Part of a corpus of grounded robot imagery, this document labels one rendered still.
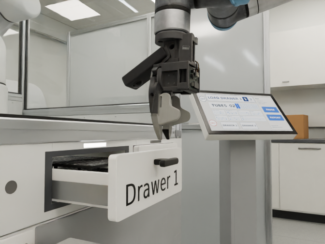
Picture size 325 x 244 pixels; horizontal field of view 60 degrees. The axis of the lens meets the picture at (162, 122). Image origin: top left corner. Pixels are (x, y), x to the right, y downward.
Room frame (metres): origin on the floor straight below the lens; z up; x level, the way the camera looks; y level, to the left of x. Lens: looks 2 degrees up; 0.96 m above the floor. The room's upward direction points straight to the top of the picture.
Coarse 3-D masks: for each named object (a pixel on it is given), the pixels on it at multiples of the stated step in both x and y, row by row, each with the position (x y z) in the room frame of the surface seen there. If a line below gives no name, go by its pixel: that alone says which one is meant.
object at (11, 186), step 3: (6, 183) 0.46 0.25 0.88; (9, 183) 0.47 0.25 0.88; (12, 183) 0.47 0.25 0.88; (15, 183) 0.48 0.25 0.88; (6, 186) 0.46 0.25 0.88; (9, 186) 0.47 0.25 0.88; (12, 186) 0.47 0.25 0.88; (15, 186) 0.48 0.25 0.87; (6, 189) 0.46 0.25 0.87; (9, 189) 0.47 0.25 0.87; (12, 189) 0.47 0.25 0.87; (15, 189) 0.48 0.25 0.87; (6, 192) 0.46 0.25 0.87; (9, 192) 0.47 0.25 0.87; (12, 192) 0.47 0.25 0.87
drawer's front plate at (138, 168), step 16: (112, 160) 0.47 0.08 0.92; (128, 160) 0.50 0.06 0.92; (144, 160) 0.55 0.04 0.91; (112, 176) 0.47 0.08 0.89; (128, 176) 0.50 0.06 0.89; (144, 176) 0.55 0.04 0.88; (160, 176) 0.61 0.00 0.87; (112, 192) 0.47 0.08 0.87; (128, 192) 0.50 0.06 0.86; (160, 192) 0.61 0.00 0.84; (176, 192) 0.69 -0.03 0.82; (112, 208) 0.47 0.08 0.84; (128, 208) 0.50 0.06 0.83; (144, 208) 0.55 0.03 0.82
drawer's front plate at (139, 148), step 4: (152, 144) 0.92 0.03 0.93; (156, 144) 0.92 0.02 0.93; (160, 144) 0.94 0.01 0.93; (164, 144) 0.97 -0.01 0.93; (168, 144) 1.00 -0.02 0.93; (172, 144) 1.03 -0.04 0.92; (176, 144) 1.06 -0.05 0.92; (136, 148) 0.81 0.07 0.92; (140, 148) 0.82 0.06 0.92; (144, 148) 0.84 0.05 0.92; (148, 148) 0.86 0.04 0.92; (152, 148) 0.89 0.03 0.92; (156, 148) 0.91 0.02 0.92; (160, 148) 0.94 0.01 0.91; (164, 148) 0.97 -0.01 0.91
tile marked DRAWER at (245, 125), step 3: (240, 123) 1.41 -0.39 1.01; (243, 123) 1.42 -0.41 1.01; (246, 123) 1.43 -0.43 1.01; (249, 123) 1.43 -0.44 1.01; (252, 123) 1.44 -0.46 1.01; (255, 123) 1.44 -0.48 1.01; (243, 126) 1.41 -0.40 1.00; (246, 126) 1.41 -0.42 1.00; (249, 126) 1.42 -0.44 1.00; (252, 126) 1.42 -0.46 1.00; (255, 126) 1.43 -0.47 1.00
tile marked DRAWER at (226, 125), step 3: (222, 123) 1.38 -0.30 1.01; (225, 123) 1.39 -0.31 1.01; (228, 123) 1.39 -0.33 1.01; (231, 123) 1.40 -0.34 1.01; (234, 123) 1.40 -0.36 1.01; (222, 126) 1.37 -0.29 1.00; (225, 126) 1.37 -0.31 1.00; (228, 126) 1.38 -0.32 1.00; (231, 126) 1.38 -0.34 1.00; (234, 126) 1.39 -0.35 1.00; (237, 126) 1.40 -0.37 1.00
